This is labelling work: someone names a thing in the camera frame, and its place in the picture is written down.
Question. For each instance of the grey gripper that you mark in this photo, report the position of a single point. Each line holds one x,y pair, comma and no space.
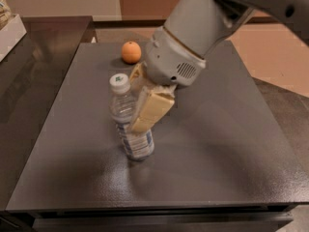
170,60

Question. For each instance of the clear plastic water bottle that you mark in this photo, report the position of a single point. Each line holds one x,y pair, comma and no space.
122,105

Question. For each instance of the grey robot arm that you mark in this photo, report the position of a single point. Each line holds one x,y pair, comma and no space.
200,25

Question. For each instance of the orange fruit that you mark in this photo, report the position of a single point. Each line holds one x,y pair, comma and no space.
131,52

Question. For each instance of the black side table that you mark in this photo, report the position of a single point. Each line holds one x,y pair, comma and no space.
30,78

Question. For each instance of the white box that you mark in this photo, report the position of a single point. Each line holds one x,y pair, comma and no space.
10,35

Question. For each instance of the packaged item on box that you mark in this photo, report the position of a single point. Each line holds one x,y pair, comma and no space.
5,13

